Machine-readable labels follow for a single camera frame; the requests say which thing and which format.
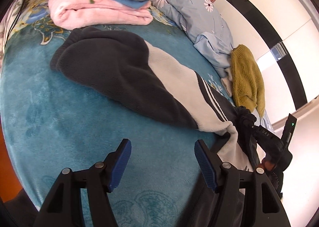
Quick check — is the black and grey fleece jacket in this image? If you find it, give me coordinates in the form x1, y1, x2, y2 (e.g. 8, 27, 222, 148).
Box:
50, 27, 258, 226

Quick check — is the right hand black glove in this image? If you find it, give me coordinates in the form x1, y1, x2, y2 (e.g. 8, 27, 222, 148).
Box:
259, 158, 284, 199

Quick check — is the mustard knitted sweater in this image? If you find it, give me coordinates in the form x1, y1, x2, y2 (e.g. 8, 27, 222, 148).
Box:
231, 44, 266, 116

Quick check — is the teal floral bed blanket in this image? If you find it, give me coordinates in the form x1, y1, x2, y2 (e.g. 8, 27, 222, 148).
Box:
1, 0, 222, 226

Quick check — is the white and black wardrobe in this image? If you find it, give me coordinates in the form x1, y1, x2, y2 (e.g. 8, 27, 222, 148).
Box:
215, 0, 318, 123

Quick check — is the light blue floral duvet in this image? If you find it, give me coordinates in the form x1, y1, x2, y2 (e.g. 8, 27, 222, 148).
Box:
152, 0, 273, 131

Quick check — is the pink folded garment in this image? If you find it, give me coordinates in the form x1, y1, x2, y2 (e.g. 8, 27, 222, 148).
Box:
48, 0, 153, 30

